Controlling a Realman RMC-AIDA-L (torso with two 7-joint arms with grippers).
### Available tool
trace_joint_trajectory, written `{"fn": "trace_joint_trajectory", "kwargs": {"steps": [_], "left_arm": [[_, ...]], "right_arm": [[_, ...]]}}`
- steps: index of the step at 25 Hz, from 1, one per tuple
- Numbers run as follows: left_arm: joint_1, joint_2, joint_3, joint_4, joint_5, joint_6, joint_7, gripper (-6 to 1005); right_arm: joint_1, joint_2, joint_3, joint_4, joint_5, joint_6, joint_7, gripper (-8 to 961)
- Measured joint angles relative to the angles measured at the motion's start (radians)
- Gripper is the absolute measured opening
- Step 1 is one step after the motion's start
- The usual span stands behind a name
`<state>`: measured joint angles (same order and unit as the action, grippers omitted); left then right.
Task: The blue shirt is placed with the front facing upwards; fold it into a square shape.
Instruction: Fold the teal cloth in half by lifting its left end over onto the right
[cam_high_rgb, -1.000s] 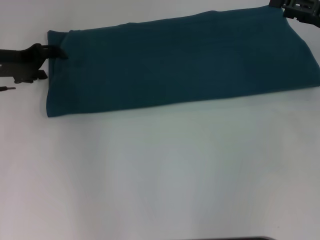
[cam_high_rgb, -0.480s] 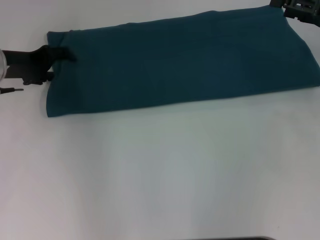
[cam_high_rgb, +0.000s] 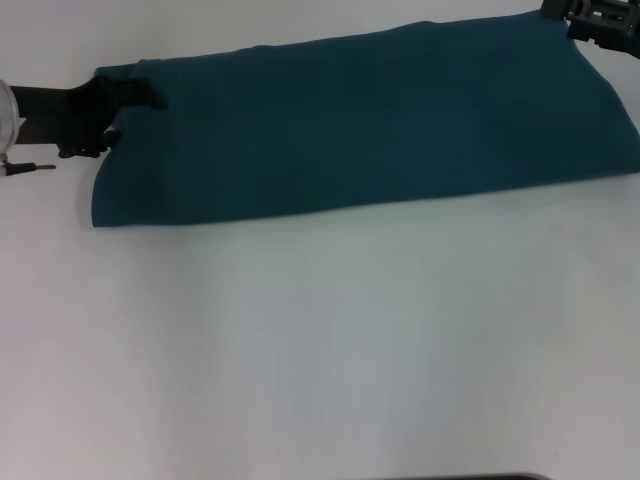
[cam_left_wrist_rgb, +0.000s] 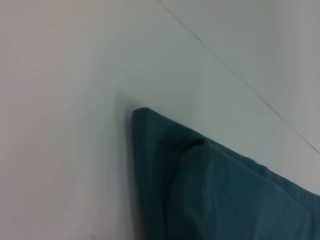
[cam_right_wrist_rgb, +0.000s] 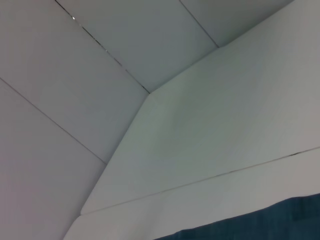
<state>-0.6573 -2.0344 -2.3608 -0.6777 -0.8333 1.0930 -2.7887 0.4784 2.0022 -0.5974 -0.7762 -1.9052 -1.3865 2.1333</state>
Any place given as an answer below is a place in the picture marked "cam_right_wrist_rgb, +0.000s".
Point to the teal t-shirt with beige print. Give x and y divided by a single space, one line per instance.
250 222

